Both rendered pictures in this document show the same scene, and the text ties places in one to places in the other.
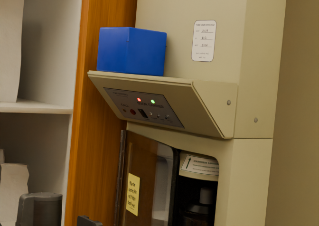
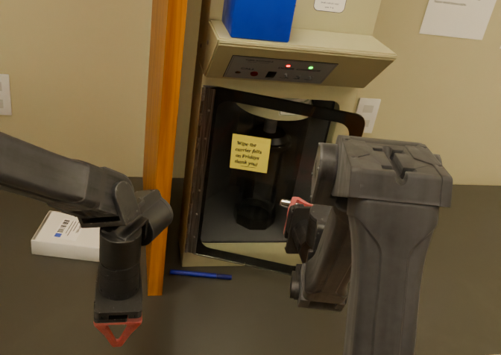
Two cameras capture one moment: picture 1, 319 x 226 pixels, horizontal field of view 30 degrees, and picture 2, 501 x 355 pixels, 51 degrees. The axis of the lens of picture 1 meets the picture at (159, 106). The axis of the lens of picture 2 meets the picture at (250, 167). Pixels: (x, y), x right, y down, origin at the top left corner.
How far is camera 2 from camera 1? 1.22 m
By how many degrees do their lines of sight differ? 67
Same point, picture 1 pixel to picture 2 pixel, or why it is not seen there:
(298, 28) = not seen: outside the picture
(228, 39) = not seen: outside the picture
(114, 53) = (271, 18)
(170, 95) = (350, 64)
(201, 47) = not seen: outside the picture
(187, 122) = (333, 80)
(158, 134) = (258, 86)
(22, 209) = not seen: hidden behind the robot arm
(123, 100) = (254, 65)
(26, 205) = not seen: hidden behind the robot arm
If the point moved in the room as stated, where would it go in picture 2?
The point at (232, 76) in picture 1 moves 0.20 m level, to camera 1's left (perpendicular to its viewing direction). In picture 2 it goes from (366, 28) to (328, 47)
